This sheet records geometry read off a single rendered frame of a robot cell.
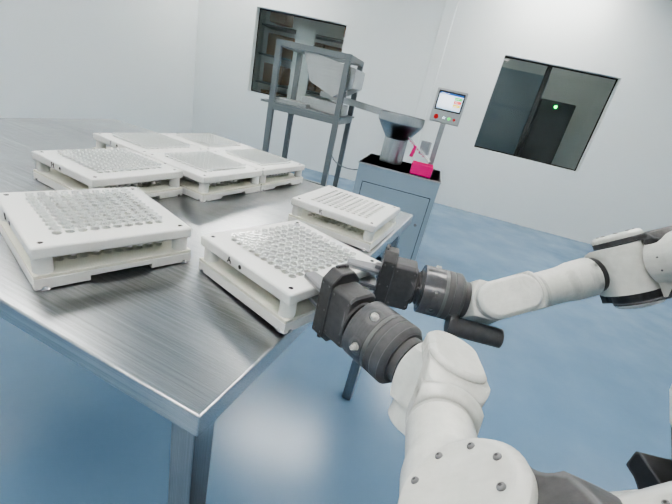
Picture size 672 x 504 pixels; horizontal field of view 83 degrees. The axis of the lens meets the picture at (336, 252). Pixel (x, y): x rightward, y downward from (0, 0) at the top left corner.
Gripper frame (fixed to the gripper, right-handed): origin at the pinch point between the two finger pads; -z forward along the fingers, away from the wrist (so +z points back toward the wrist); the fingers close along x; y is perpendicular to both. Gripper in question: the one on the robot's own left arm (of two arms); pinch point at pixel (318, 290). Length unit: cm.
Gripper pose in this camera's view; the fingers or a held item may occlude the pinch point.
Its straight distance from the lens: 61.4
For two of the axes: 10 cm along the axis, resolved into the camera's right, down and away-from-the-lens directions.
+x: -2.0, 9.0, 3.9
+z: 6.3, 4.2, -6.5
